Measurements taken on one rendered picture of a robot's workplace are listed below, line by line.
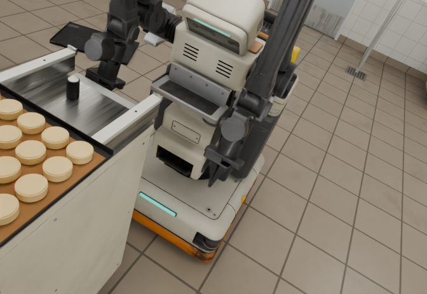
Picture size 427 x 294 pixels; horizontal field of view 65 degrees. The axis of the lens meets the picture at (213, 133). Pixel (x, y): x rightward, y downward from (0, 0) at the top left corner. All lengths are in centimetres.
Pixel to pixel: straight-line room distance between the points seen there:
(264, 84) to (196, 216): 81
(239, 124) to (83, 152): 34
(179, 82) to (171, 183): 55
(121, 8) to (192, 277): 116
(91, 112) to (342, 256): 158
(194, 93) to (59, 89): 41
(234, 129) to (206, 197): 80
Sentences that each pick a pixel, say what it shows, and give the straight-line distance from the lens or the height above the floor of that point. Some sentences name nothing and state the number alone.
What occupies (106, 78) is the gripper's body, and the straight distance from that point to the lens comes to 104.
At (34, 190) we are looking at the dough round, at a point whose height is 92.
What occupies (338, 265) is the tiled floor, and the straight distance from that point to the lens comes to 203.
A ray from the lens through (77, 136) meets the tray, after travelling 76.
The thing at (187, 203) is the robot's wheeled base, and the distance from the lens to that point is 148.
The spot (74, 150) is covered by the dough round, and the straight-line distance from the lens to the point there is 70.
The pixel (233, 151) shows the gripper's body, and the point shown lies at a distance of 85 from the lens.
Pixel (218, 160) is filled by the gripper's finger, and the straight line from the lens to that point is 85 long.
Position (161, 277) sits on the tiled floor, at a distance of 161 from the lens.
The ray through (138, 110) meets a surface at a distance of 86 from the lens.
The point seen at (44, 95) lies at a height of 84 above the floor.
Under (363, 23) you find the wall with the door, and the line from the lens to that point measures 509.
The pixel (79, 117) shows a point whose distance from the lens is 91.
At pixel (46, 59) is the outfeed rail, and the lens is 100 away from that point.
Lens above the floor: 142
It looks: 38 degrees down
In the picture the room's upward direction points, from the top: 21 degrees clockwise
